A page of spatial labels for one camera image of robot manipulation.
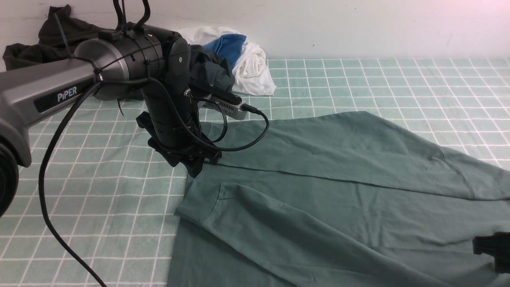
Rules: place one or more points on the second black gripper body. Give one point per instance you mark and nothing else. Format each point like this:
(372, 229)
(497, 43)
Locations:
(498, 246)

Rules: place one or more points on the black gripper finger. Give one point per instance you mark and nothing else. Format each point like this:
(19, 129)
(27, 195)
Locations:
(194, 165)

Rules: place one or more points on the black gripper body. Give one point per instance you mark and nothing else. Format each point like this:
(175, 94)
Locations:
(174, 128)

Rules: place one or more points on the green long-sleeve top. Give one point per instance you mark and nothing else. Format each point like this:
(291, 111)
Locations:
(345, 200)

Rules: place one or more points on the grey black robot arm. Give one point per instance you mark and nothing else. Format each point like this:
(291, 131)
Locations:
(110, 67)

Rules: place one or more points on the dark teal crumpled garment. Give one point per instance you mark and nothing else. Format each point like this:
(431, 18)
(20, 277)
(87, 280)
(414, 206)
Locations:
(209, 67)

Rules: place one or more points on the green checked tablecloth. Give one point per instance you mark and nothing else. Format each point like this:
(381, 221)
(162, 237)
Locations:
(113, 199)

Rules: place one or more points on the white crumpled garment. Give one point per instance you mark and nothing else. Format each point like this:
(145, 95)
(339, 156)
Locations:
(251, 72)

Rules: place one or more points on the blue crumpled garment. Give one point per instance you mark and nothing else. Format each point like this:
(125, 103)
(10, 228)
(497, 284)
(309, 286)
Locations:
(228, 46)

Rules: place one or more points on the dark olive crumpled garment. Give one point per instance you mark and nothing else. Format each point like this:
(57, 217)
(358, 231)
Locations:
(59, 36)

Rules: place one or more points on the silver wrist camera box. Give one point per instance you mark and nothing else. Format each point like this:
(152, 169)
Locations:
(229, 104)

